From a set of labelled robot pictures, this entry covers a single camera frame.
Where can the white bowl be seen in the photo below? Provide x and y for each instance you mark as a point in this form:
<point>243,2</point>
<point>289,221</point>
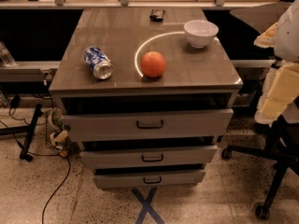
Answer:
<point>199,33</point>

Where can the black stand leg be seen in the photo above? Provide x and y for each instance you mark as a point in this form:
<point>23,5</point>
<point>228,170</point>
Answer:
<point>29,132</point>

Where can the wire basket with items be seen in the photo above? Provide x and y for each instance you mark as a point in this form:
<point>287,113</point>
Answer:
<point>58,133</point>

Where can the small black device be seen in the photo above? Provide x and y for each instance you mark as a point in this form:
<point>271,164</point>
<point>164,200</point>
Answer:
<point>157,15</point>

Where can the blue tape cross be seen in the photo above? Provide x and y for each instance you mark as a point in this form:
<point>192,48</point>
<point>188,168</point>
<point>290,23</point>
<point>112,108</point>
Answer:
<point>146,206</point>

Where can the grey drawer cabinet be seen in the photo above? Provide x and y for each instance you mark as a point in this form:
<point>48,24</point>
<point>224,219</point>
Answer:
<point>194,79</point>

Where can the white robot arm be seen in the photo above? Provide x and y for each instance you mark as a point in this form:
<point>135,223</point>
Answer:
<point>281,86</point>

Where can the black office chair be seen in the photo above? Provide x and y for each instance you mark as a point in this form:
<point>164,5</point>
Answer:
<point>281,145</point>

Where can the orange fruit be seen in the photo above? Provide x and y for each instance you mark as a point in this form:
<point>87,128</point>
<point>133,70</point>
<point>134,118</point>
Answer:
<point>153,64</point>

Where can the grey drawer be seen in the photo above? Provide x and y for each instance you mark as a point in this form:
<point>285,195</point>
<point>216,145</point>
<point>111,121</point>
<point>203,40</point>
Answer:
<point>147,157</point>
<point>147,125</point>
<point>151,179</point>

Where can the blue soda can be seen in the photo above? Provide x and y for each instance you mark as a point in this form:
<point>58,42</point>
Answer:
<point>100,64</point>

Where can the clear plastic bottle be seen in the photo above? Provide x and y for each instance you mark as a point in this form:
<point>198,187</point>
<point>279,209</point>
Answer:
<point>5,56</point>

